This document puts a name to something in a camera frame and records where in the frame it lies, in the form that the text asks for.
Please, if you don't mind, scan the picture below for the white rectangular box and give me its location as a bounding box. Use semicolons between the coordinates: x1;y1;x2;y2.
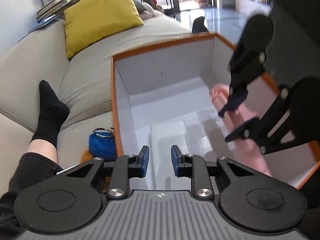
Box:
150;121;191;191

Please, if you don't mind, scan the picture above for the brown plush sailor toy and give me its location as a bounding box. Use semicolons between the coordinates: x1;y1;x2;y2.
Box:
80;127;117;163

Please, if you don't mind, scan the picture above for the orange white cardboard box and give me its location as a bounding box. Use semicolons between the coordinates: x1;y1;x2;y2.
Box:
111;34;319;190

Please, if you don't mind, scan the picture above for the person left leg black sock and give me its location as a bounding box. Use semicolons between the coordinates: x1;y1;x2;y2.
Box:
0;80;71;240

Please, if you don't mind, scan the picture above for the beige fabric sofa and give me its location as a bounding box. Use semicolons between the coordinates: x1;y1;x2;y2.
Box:
1;13;190;193

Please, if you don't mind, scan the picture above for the yellow cushion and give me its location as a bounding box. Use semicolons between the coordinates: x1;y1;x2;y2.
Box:
63;0;144;60

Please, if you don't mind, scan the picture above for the stack of books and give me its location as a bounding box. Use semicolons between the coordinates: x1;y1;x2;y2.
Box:
36;0;72;23

